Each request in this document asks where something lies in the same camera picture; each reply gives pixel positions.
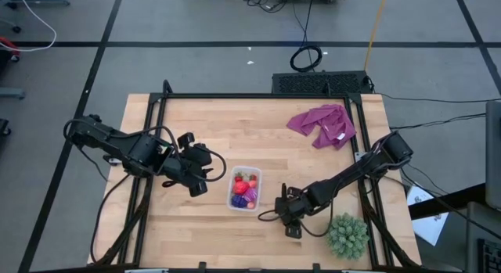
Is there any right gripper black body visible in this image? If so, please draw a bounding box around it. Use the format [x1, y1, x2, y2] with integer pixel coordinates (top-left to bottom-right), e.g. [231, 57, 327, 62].
[274, 183, 312, 239]

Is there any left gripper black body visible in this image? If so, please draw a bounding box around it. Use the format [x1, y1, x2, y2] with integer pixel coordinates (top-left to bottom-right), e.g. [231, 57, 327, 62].
[164, 132, 213, 198]

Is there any clear plastic tupperware container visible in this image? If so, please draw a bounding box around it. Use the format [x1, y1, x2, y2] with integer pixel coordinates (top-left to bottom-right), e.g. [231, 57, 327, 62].
[226, 165, 262, 212]

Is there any large red strawberry toy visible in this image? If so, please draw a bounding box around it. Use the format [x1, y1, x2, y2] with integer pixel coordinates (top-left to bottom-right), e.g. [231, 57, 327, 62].
[232, 180, 251, 196]

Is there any green spiky artificial plant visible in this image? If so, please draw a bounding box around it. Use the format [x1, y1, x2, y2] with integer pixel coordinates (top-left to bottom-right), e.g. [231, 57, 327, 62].
[325, 212, 370, 261]

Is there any purple cloth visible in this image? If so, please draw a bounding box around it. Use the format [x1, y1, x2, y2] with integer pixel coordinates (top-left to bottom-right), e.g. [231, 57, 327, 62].
[287, 104, 357, 151]

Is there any black perforated computer case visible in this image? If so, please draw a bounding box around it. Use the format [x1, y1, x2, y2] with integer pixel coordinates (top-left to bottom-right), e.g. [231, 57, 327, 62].
[272, 70, 373, 95]

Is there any white printed paper sheet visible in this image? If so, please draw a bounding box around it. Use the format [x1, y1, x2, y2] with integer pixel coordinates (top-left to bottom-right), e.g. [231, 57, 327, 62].
[406, 181, 450, 246]

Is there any grey metal furniture foot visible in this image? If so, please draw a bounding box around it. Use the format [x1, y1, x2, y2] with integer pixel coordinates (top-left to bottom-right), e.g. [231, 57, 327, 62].
[5, 0, 71, 10]
[0, 88, 27, 100]

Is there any black keyboard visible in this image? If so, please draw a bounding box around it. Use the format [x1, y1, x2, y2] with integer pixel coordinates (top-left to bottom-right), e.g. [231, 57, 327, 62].
[477, 238, 501, 273]

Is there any red object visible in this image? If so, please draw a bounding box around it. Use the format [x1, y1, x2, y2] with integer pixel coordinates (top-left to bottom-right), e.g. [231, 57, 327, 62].
[0, 36, 21, 63]

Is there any black metal table frame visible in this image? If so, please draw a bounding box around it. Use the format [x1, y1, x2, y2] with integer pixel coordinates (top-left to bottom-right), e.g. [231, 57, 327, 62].
[88, 80, 423, 273]

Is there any coiled black cable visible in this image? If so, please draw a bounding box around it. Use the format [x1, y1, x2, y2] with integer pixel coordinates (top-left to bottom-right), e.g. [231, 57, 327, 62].
[289, 0, 323, 74]

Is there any thin black floor cable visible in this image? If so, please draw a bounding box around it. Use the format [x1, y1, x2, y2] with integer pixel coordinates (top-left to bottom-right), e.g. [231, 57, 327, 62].
[375, 91, 501, 104]
[389, 113, 486, 130]

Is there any tangle of black cables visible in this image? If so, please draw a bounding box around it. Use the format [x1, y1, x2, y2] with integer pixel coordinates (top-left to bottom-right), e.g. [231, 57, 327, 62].
[237, 0, 289, 14]

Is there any white cable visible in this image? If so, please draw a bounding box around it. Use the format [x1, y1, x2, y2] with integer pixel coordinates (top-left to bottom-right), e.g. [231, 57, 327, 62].
[0, 0, 58, 53]

